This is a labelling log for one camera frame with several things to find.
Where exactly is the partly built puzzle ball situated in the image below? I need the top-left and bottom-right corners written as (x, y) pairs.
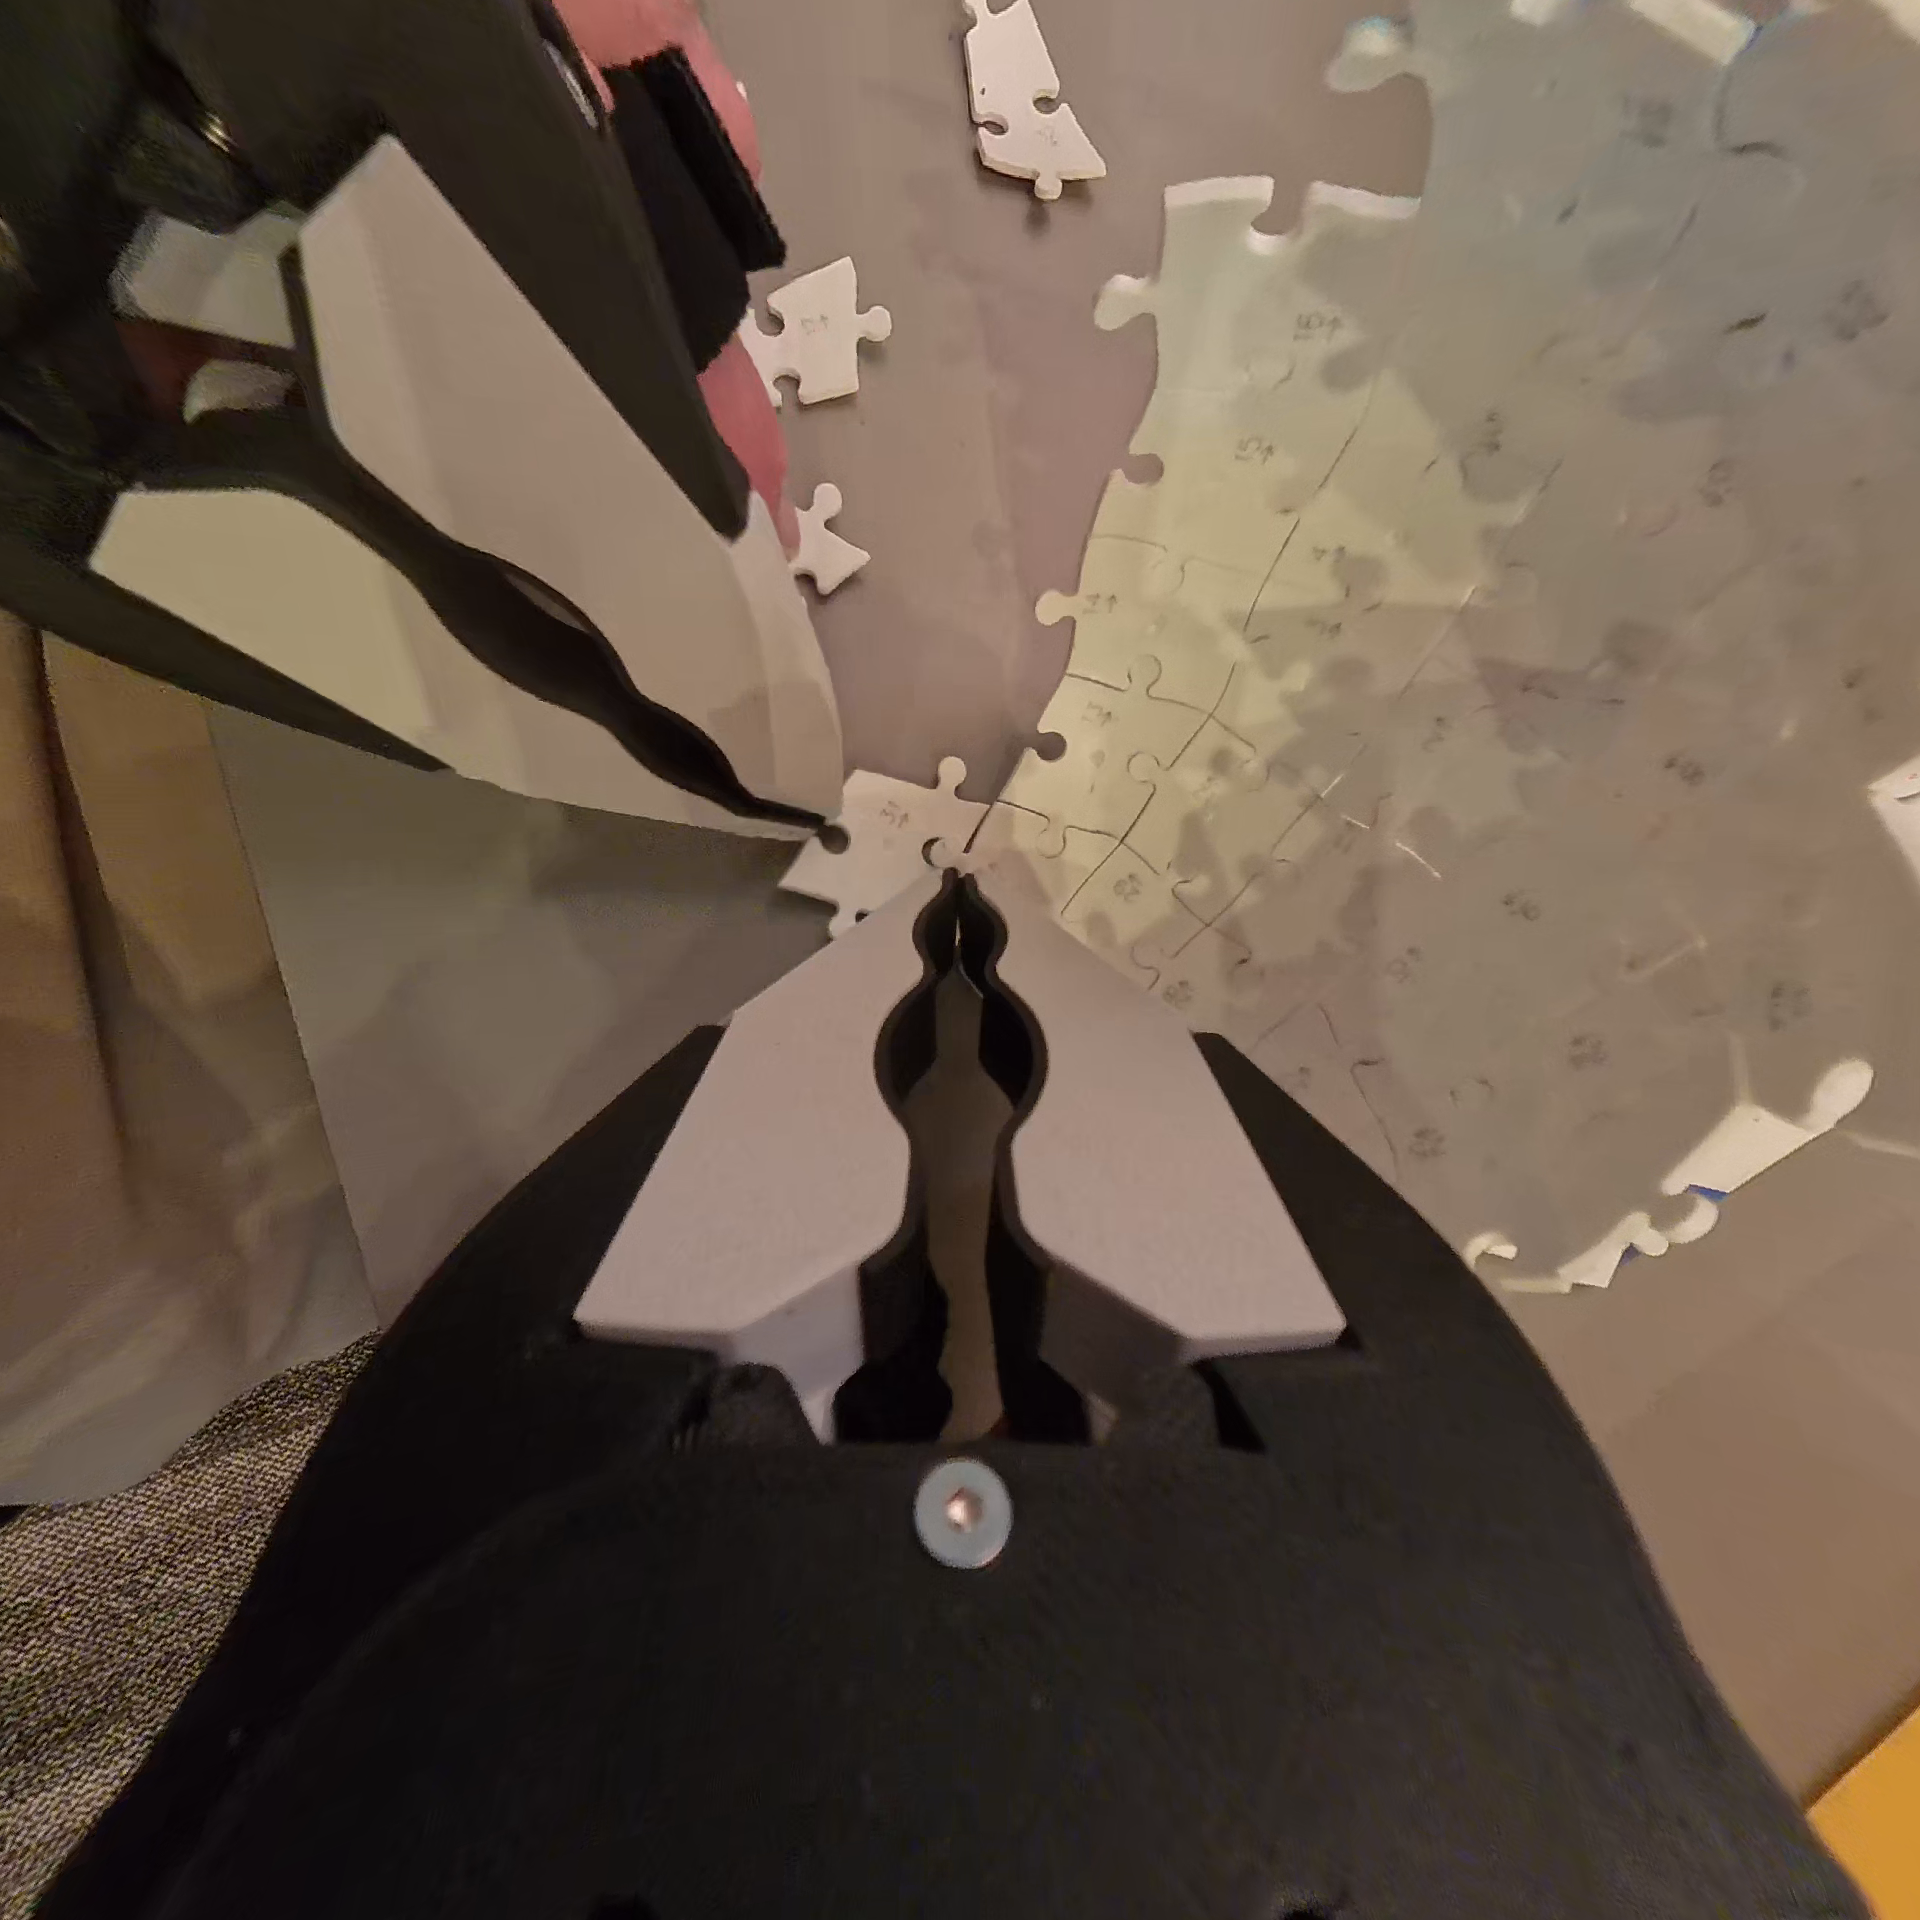
top-left (1035, 0), bottom-right (1920, 1298)

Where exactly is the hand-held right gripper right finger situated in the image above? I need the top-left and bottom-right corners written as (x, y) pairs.
top-left (957, 874), bottom-right (1349, 1444)

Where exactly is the person's left hand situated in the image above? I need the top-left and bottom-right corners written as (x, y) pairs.
top-left (551, 0), bottom-right (807, 564)

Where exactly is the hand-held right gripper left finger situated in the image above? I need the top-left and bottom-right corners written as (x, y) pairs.
top-left (571, 872), bottom-right (961, 1444)

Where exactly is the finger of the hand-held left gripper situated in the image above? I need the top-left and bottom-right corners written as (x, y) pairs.
top-left (83, 411), bottom-right (833, 841)
top-left (276, 133), bottom-right (848, 835)

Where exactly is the white puzzle piece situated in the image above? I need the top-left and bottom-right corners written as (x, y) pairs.
top-left (776, 755), bottom-right (995, 939)

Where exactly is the yellow box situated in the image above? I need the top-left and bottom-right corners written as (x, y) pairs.
top-left (1808, 1747), bottom-right (1920, 1920)

